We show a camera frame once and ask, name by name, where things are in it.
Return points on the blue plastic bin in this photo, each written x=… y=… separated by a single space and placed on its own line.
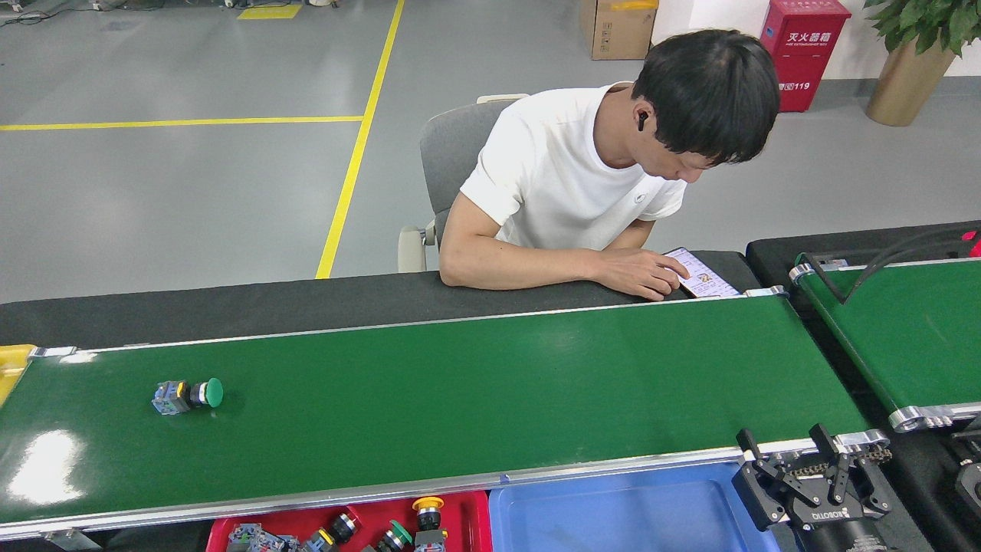
x=613 y=514

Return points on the green potted plant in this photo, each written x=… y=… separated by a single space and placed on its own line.
x=920 y=19

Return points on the red plastic bin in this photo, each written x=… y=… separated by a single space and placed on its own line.
x=464 y=525

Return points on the person's right forearm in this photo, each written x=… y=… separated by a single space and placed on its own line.
x=521 y=268

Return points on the yellow plastic tray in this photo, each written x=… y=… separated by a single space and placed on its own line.
x=11 y=372

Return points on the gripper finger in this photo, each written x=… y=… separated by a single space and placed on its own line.
x=870 y=479
x=759 y=498

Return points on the smartphone with lit screen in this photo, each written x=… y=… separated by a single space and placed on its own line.
x=705 y=276

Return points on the brown cardboard box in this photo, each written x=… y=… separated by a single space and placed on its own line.
x=617 y=31

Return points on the person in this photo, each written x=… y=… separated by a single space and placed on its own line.
x=552 y=176

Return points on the yellow mushroom button switch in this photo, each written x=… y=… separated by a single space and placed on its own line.
x=428 y=504

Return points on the red mushroom button switch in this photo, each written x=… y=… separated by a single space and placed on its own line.
x=337 y=530
x=280 y=543
x=244 y=538

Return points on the long green conveyor belt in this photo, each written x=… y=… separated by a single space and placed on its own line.
x=460 y=383

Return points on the person's left forearm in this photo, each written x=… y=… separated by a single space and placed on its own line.
x=634 y=236

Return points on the red fire extinguisher box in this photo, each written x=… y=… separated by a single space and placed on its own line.
x=808 y=54

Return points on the green feeder conveyor belt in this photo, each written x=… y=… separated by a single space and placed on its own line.
x=904 y=337

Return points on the gold plant pot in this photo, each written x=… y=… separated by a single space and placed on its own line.
x=908 y=84

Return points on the grey office chair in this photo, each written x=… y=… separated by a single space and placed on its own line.
x=452 y=153

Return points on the green mushroom button switch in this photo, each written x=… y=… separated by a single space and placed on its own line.
x=398 y=533
x=213 y=392

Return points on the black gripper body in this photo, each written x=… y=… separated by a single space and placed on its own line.
x=835 y=525

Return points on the person's right hand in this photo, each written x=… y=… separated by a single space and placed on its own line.
x=640 y=268

